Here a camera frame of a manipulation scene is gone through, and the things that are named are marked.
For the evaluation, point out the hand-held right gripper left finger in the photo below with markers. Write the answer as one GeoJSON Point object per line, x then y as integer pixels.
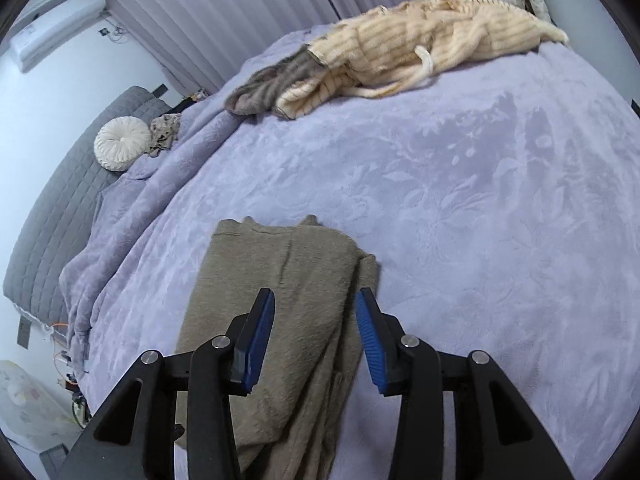
{"type": "Point", "coordinates": [257, 340]}

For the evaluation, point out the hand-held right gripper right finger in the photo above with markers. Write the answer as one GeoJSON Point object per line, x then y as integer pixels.
{"type": "Point", "coordinates": [372, 345]}

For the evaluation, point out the lavender plush blanket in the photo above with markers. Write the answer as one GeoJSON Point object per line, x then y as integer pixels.
{"type": "Point", "coordinates": [475, 210]}

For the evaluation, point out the grey quilted headboard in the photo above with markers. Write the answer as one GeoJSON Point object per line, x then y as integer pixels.
{"type": "Point", "coordinates": [65, 220]}

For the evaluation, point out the olive knit sweater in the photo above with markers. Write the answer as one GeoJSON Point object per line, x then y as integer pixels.
{"type": "Point", "coordinates": [300, 280]}

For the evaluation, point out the brown fuzzy garment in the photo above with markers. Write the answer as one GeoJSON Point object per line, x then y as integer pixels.
{"type": "Point", "coordinates": [270, 85]}

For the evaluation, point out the pale floral floor mat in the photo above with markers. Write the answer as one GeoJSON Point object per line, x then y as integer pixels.
{"type": "Point", "coordinates": [30, 400]}

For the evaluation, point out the white air conditioner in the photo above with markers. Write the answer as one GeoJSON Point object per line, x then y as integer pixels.
{"type": "Point", "coordinates": [55, 27]}

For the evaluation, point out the round cream pleated pillow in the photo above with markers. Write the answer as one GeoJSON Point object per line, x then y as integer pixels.
{"type": "Point", "coordinates": [121, 144]}

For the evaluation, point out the cream striped fuzzy garment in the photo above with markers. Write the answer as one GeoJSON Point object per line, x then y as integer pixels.
{"type": "Point", "coordinates": [400, 35]}

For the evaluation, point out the crumpled beige cloth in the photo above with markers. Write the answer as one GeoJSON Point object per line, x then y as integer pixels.
{"type": "Point", "coordinates": [165, 132]}

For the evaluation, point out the black wall plate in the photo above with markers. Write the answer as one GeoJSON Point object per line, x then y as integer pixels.
{"type": "Point", "coordinates": [23, 334]}

